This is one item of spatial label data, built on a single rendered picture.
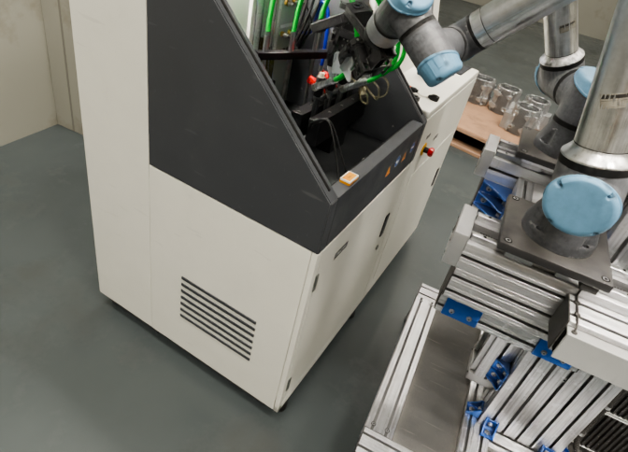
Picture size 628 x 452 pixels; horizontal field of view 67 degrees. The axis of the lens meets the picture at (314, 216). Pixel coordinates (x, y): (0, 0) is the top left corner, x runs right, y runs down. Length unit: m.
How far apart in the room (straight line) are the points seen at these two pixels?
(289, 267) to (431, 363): 0.79
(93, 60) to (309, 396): 1.33
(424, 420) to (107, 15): 1.51
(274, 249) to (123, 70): 0.62
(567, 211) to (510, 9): 0.38
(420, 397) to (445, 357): 0.23
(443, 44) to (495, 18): 0.12
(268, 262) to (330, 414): 0.75
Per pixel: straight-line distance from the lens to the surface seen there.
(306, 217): 1.16
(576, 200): 0.88
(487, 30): 1.02
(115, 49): 1.42
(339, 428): 1.86
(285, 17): 1.72
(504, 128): 4.25
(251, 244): 1.32
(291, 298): 1.34
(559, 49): 1.56
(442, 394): 1.81
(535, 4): 1.00
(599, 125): 0.87
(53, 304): 2.17
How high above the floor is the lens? 1.56
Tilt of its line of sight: 36 degrees down
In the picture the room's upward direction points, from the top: 13 degrees clockwise
